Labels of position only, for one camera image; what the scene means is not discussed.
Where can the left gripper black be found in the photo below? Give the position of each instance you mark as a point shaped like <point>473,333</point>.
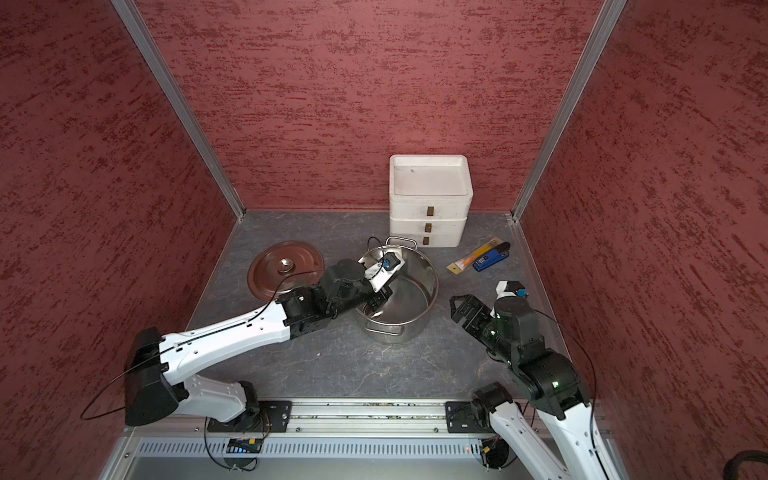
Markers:
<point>379,298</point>

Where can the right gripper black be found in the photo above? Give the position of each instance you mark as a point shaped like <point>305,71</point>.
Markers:
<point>477,305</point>

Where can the stainless steel pot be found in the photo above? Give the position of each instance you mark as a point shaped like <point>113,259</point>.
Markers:
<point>414,291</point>

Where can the steel pot lid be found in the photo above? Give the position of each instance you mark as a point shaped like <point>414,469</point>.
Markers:
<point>284,266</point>

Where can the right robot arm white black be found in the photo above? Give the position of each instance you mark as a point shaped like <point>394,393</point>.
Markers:
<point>550,383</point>

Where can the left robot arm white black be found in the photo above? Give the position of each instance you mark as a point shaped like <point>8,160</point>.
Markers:
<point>163,371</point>

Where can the blue stapler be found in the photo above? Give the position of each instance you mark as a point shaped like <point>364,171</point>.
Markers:
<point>492,257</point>

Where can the white three drawer box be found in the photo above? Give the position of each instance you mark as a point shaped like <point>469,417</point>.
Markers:
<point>429,198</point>

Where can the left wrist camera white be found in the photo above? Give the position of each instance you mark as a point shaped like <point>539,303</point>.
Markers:
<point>384,270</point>

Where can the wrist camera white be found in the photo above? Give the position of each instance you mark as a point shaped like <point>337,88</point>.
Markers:
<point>384,270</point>
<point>511,289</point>

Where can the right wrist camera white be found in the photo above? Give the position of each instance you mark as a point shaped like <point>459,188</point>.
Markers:
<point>511,289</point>

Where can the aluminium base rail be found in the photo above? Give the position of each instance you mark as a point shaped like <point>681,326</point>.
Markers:
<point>358,418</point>

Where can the perforated white cable duct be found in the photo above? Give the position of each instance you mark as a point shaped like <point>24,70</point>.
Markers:
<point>314,448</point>

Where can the left aluminium corner post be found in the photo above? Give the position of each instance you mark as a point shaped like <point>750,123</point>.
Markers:
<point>139,32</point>

